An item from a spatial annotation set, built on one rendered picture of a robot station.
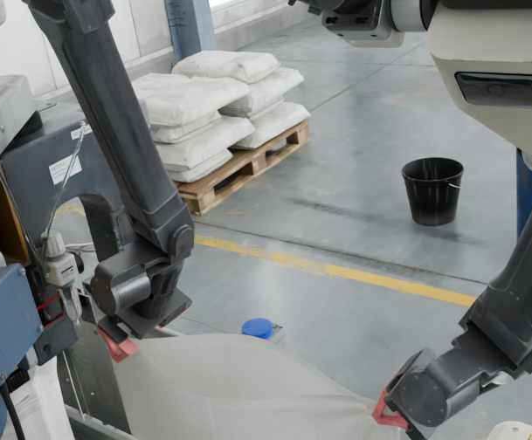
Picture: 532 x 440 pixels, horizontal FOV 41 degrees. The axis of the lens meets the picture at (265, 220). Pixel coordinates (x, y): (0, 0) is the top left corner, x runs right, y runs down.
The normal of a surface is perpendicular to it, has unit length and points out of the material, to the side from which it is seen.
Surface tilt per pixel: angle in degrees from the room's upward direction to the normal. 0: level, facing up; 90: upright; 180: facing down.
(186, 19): 90
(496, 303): 103
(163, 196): 92
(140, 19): 90
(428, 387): 79
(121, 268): 14
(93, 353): 90
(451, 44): 40
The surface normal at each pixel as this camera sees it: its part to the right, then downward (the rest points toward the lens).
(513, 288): -0.81, 0.51
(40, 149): 0.81, 0.16
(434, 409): -0.73, 0.21
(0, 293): 0.98, -0.04
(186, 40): -0.57, 0.43
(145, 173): 0.69, 0.47
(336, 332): -0.13, -0.89
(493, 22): -0.47, -0.41
